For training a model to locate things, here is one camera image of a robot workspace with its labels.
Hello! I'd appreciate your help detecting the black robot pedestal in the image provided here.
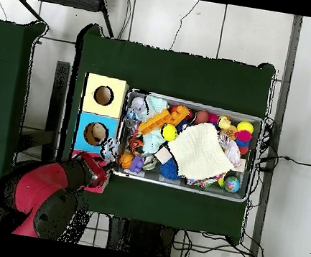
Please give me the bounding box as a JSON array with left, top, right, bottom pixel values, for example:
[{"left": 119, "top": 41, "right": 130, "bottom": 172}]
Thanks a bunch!
[{"left": 106, "top": 215, "right": 179, "bottom": 257}]

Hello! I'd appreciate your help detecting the purple toy block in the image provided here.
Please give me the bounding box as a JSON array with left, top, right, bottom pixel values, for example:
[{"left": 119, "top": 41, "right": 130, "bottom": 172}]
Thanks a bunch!
[{"left": 129, "top": 155, "right": 147, "bottom": 175}]

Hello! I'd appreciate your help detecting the orange toy building brick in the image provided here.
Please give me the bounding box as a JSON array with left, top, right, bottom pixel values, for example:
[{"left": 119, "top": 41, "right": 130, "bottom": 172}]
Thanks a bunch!
[{"left": 137, "top": 99, "right": 191, "bottom": 142}]

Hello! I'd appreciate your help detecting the light blue knitted cloth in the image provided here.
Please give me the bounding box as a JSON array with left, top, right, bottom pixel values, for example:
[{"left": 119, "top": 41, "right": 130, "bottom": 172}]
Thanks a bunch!
[{"left": 136, "top": 94, "right": 173, "bottom": 156}]

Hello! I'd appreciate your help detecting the cream knitted cloth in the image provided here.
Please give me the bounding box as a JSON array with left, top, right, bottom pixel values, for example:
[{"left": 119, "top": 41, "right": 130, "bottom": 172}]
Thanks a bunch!
[{"left": 162, "top": 117, "right": 243, "bottom": 187}]

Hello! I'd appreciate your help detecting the black upright panel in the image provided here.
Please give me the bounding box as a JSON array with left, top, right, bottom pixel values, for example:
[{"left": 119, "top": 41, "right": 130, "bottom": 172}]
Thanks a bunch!
[{"left": 40, "top": 60, "right": 71, "bottom": 164}]

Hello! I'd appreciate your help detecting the globe print ball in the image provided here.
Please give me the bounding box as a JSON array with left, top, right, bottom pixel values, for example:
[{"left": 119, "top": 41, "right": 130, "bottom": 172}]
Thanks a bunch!
[{"left": 222, "top": 174, "right": 242, "bottom": 194}]

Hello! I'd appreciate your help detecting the orange tiger striped toy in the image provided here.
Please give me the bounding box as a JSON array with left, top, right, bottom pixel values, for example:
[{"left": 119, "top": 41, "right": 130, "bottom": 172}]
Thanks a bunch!
[{"left": 126, "top": 135, "right": 146, "bottom": 155}]

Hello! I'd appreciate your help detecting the dented silver can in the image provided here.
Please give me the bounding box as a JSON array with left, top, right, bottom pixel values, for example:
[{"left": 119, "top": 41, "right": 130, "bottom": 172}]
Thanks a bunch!
[{"left": 140, "top": 152, "right": 159, "bottom": 173}]

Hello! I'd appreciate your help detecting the small orange basketball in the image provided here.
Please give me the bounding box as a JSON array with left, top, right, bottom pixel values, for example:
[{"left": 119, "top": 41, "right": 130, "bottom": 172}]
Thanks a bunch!
[{"left": 116, "top": 151, "right": 136, "bottom": 171}]

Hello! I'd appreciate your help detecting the shallow wire mesh bin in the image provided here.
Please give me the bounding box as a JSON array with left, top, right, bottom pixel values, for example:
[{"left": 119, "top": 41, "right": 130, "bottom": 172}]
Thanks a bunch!
[{"left": 108, "top": 85, "right": 267, "bottom": 205}]

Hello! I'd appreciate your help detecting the dark green side table cloth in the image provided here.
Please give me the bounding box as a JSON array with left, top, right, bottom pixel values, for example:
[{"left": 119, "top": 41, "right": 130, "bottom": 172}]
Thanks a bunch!
[{"left": 0, "top": 14, "right": 53, "bottom": 205}]

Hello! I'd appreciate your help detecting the yellow smiley ball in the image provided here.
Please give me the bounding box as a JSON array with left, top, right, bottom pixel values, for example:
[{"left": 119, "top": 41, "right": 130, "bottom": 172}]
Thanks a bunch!
[{"left": 159, "top": 122, "right": 179, "bottom": 143}]

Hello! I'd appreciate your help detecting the wooden box with three holes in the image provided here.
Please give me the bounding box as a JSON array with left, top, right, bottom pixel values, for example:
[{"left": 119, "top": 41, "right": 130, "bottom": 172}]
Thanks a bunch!
[{"left": 64, "top": 71, "right": 131, "bottom": 196}]

